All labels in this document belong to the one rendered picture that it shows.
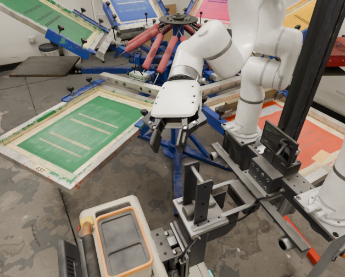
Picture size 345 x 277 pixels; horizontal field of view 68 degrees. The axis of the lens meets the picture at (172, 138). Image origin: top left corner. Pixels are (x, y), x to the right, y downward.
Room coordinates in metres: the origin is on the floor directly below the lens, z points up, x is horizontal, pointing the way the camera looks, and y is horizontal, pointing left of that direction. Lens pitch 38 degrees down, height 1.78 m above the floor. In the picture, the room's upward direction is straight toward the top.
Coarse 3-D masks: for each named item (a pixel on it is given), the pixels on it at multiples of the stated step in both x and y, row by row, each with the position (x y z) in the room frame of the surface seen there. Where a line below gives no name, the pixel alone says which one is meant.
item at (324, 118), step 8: (240, 88) 1.56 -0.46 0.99; (264, 88) 1.59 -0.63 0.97; (216, 96) 1.45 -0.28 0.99; (224, 96) 1.45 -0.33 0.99; (232, 96) 1.48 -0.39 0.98; (208, 104) 1.38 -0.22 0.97; (312, 112) 1.27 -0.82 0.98; (320, 112) 1.26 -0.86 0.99; (320, 120) 1.22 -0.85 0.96; (328, 120) 1.18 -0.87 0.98; (336, 120) 1.17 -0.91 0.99; (336, 128) 1.13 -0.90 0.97; (344, 128) 1.10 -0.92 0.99; (320, 168) 0.80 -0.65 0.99; (328, 168) 0.80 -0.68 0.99; (312, 176) 0.75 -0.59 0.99; (320, 176) 0.75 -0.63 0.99; (312, 184) 0.72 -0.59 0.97
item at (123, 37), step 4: (116, 32) 3.01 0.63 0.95; (132, 32) 3.01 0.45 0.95; (136, 32) 3.01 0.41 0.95; (140, 32) 3.01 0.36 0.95; (120, 36) 2.87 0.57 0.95; (124, 36) 2.87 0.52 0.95; (128, 36) 2.87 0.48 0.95; (132, 36) 2.87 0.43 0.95; (124, 40) 2.78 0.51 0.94; (128, 40) 2.96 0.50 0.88; (144, 44) 2.69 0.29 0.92; (144, 48) 2.60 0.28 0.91; (148, 48) 2.55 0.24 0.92; (148, 52) 2.52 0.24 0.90
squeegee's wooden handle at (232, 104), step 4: (268, 88) 1.42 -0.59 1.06; (268, 92) 1.40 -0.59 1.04; (272, 92) 1.42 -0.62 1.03; (276, 92) 1.44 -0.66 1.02; (268, 96) 1.40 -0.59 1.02; (272, 96) 1.42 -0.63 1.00; (232, 100) 1.28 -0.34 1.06; (236, 100) 1.28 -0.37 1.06; (264, 100) 1.39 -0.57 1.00; (228, 104) 1.24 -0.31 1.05; (232, 104) 1.25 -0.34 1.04; (236, 104) 1.27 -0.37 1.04; (224, 108) 1.26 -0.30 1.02; (228, 108) 1.24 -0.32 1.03; (232, 108) 1.26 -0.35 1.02; (236, 108) 1.27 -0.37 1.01
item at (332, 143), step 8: (264, 104) 1.41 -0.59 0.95; (272, 104) 1.41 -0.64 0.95; (312, 128) 1.15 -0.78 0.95; (320, 128) 1.15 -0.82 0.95; (328, 136) 1.07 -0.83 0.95; (336, 136) 1.07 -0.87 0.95; (320, 144) 1.01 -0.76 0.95; (328, 144) 1.01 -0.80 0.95; (336, 144) 1.01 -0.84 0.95; (328, 152) 0.95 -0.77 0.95
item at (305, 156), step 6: (234, 114) 1.29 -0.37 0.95; (228, 120) 1.23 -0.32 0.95; (306, 150) 0.96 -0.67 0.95; (312, 150) 0.96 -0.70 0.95; (300, 156) 0.92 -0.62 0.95; (306, 156) 0.92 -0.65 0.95; (312, 156) 0.92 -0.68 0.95; (306, 162) 0.87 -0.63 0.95; (312, 162) 0.87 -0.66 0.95; (300, 168) 0.83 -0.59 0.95
